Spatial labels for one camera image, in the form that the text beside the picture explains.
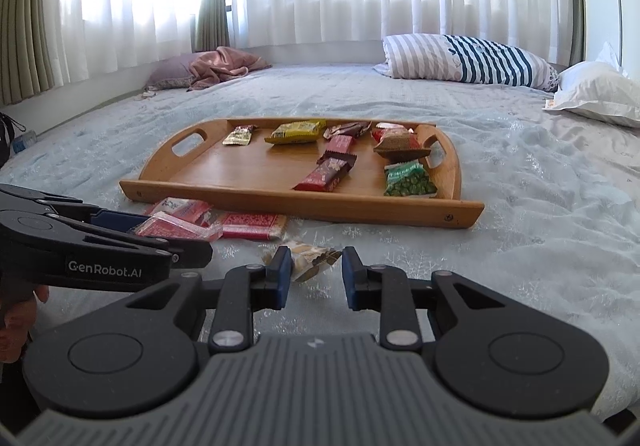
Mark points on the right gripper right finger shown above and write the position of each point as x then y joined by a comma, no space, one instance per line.
386,290

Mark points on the striped white blue pillow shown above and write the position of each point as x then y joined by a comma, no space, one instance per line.
464,59

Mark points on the dark red chocolate bar packet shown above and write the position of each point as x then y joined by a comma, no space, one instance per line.
340,144

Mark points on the light blue bedspread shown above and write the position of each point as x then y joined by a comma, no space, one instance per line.
560,226

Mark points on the wooden serving tray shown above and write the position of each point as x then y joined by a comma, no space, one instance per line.
260,177

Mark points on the purple pillow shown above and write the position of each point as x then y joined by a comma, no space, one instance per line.
174,72

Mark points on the pink blanket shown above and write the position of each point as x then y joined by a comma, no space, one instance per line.
221,65

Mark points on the beige red pillow snack packet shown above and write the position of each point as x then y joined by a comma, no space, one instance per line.
188,210

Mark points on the white red rice cracker packet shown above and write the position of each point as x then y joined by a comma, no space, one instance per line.
307,260

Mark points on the red wafer bar packet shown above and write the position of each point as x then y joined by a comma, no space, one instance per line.
331,168

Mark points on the green peas packet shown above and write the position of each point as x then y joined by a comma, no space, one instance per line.
408,179

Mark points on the red peanut snack packet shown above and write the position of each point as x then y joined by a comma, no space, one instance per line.
396,143

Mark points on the person's left hand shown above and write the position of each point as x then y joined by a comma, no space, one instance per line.
20,318

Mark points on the red clear cracker packet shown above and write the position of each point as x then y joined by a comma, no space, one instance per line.
249,226

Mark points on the gold red candy packet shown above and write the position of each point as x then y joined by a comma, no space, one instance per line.
241,135

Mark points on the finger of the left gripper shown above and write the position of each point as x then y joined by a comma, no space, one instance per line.
119,221

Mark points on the brown almond bar packet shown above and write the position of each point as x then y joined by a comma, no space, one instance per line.
353,129

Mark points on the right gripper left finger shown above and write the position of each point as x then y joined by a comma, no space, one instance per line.
244,291

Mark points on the yellow snack packet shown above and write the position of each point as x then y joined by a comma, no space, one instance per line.
297,132

